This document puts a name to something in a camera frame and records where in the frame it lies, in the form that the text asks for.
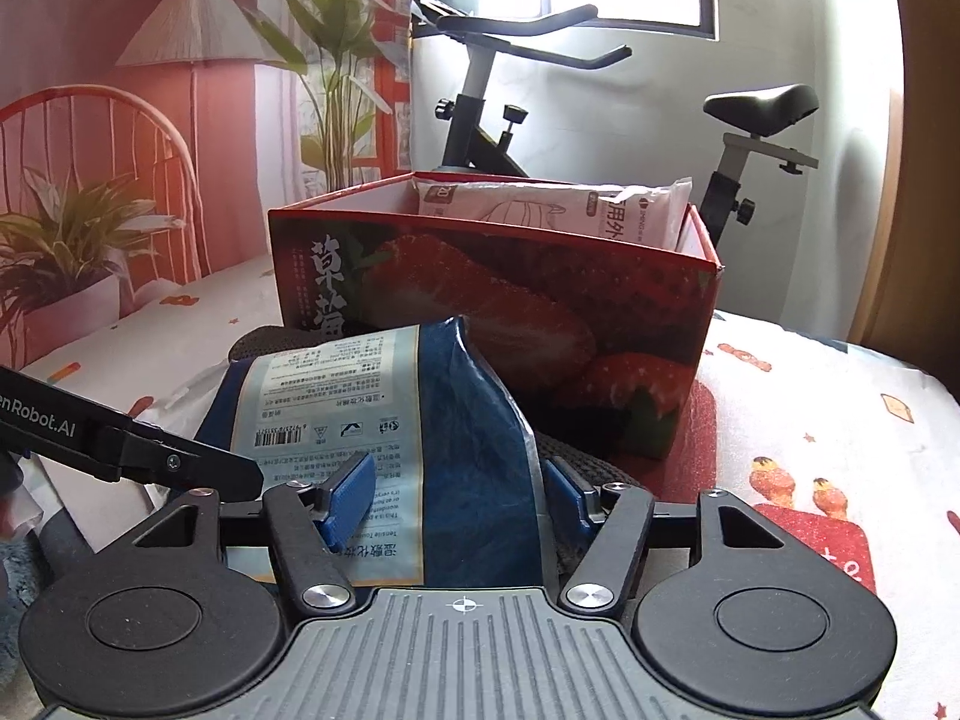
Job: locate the white face mask packet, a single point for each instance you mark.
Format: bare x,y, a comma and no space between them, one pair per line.
525,206

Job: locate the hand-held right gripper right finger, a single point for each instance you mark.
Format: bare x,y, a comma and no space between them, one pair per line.
564,493

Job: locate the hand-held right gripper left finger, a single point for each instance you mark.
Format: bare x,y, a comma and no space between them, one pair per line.
349,491

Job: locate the printed wall cloth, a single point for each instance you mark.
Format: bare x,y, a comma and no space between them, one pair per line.
75,15

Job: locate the red strawberry print box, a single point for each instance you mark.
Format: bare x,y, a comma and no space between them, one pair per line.
525,292

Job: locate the blue snack packet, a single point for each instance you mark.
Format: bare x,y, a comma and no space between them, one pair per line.
465,420

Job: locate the black exercise bike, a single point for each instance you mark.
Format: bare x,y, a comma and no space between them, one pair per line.
472,127

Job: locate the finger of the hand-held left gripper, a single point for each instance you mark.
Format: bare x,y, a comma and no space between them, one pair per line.
195,469

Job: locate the wooden door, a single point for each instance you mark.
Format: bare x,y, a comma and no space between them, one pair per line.
922,240

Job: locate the grey fluffy blanket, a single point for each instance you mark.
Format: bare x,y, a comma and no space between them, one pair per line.
15,615

